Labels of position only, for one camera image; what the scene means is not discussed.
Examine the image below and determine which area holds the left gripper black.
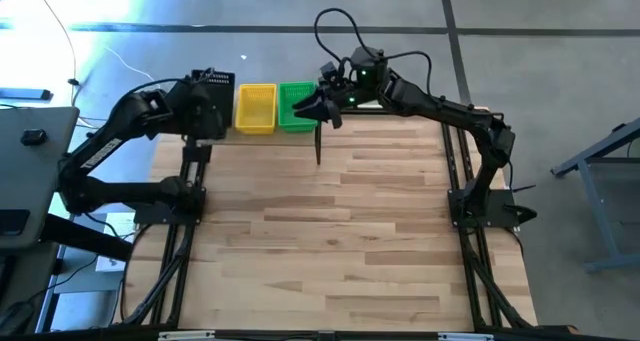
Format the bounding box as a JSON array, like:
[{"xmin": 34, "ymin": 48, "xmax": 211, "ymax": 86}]
[{"xmin": 167, "ymin": 78, "xmax": 227, "ymax": 141}]

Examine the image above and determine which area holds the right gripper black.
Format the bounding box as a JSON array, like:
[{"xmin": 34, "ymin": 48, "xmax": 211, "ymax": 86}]
[{"xmin": 292, "ymin": 80, "xmax": 364, "ymax": 130}]

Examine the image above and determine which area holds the green plastic slotted basket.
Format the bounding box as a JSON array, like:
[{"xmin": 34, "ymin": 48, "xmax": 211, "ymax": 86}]
[{"xmin": 277, "ymin": 80, "xmax": 320, "ymax": 134}]

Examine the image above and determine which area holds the yellow plastic slotted basket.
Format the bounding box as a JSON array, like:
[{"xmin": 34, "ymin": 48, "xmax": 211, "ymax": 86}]
[{"xmin": 234, "ymin": 83, "xmax": 278, "ymax": 135}]

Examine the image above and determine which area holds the black plastic slotted basket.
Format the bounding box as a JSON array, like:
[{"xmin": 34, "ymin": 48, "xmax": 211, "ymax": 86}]
[{"xmin": 191, "ymin": 69, "xmax": 237, "ymax": 131}]

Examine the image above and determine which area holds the white paper sheet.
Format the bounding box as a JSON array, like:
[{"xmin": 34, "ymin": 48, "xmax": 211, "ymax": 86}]
[{"xmin": 94, "ymin": 212, "xmax": 137, "ymax": 274}]

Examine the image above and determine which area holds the black computer mouse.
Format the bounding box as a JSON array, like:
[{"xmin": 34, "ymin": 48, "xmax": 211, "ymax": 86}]
[{"xmin": 20, "ymin": 128, "xmax": 49, "ymax": 147}]

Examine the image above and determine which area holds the grey desk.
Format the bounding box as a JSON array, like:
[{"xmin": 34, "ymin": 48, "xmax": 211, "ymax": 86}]
[{"xmin": 0, "ymin": 105, "xmax": 81, "ymax": 255}]

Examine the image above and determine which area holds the dark flat power strip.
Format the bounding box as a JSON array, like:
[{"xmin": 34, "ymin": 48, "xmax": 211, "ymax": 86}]
[{"xmin": 0, "ymin": 87, "xmax": 54, "ymax": 103}]

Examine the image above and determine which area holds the blue-grey metal stand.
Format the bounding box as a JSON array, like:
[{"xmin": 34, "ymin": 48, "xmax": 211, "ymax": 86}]
[{"xmin": 549, "ymin": 116, "xmax": 640, "ymax": 275}]

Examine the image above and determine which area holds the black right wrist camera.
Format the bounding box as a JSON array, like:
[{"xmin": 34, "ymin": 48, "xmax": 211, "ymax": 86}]
[{"xmin": 318, "ymin": 60, "xmax": 341, "ymax": 85}]

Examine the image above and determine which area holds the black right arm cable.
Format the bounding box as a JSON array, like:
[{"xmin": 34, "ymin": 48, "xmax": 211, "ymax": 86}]
[{"xmin": 313, "ymin": 7, "xmax": 434, "ymax": 98}]

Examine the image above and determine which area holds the white floor cable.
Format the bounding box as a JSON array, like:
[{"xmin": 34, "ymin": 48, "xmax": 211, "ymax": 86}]
[{"xmin": 27, "ymin": 0, "xmax": 79, "ymax": 85}]

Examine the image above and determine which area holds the black aluminium table frame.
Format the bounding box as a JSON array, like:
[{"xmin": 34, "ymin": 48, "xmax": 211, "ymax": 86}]
[{"xmin": 113, "ymin": 108, "xmax": 576, "ymax": 341}]

